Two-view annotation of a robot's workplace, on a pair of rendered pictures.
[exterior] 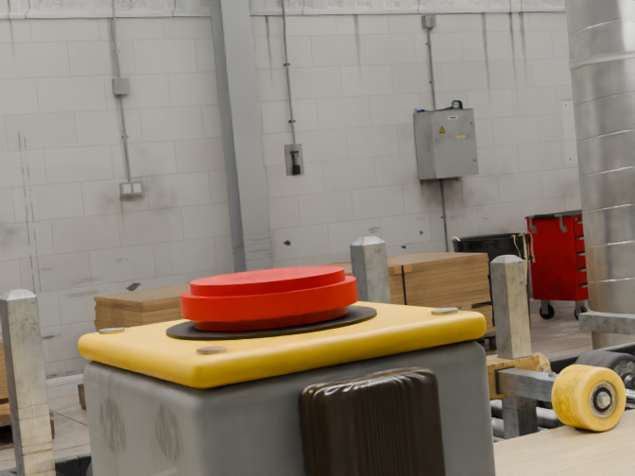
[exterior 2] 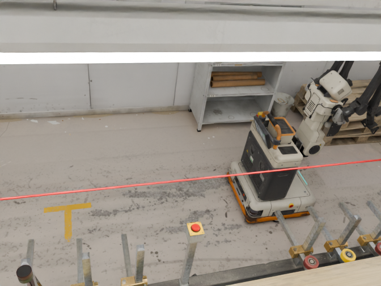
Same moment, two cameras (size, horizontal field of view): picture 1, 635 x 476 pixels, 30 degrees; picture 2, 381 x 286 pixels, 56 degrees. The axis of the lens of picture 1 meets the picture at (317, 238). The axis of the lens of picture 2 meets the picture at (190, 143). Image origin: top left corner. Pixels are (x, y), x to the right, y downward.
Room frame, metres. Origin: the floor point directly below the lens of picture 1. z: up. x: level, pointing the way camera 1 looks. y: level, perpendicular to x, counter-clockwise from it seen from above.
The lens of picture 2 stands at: (1.34, 0.09, 2.62)
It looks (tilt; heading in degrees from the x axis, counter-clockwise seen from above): 40 degrees down; 189
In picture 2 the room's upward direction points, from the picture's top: 9 degrees clockwise
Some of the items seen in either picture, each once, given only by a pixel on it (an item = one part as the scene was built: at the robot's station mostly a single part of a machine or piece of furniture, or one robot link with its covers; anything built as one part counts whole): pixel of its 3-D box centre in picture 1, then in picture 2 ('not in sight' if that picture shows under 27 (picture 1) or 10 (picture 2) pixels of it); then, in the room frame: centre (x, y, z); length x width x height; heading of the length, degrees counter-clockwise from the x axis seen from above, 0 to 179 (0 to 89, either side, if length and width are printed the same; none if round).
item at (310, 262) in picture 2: not in sight; (308, 266); (0.02, 0.68, 0.85); 0.08 x 0.08 x 0.11
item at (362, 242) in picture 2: not in sight; (369, 239); (-0.34, 1.07, 0.83); 0.14 x 0.06 x 0.05; 120
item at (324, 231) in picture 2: not in sight; (326, 234); (-0.28, 0.79, 0.83); 0.43 x 0.03 x 0.04; 30
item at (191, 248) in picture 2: not in sight; (188, 262); (0.27, 0.01, 0.93); 0.05 x 0.05 x 0.45; 30
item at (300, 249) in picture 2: not in sight; (301, 251); (-0.09, 0.64, 0.84); 0.14 x 0.06 x 0.05; 120
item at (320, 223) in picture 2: not in sight; (308, 244); (-0.10, 0.66, 0.90); 0.04 x 0.04 x 0.48; 30
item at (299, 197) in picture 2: not in sight; (269, 187); (-1.26, 0.52, 0.16); 0.67 x 0.64 x 0.25; 119
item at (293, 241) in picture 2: not in sight; (292, 239); (-0.15, 0.58, 0.84); 0.43 x 0.03 x 0.04; 30
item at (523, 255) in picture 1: (494, 283); not in sight; (8.47, -1.24, 0.36); 0.58 x 0.56 x 0.72; 30
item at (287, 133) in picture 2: not in sight; (280, 130); (-1.21, 0.43, 0.87); 0.23 x 0.15 x 0.11; 29
